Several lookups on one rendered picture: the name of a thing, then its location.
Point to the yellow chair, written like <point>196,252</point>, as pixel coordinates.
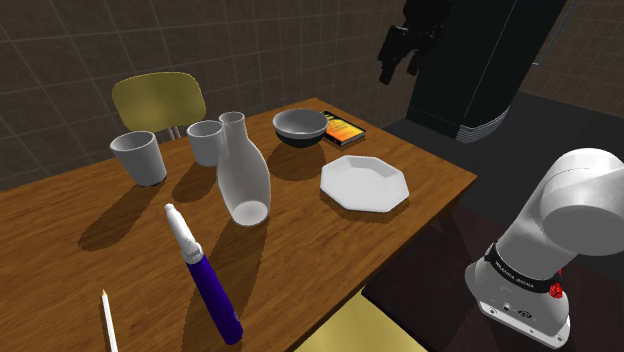
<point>356,331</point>
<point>156,100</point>

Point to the grey cup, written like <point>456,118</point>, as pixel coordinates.
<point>204,146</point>
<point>141,161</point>

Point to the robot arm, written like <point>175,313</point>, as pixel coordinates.
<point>531,234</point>

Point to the purple and white pen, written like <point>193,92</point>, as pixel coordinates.
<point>214,292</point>

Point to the grey bowl with black outside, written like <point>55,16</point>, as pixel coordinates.
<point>298,132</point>

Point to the white octagonal plate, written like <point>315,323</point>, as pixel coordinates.
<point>363,183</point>

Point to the white pencil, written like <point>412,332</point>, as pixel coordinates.
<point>109,324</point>

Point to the white narrow-necked vase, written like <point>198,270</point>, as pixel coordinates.
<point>244,180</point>

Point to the orange and black book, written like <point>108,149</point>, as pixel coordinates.
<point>343,130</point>

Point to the wooden table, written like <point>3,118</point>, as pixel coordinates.
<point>312,244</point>

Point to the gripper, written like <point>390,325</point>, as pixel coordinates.
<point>423,17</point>

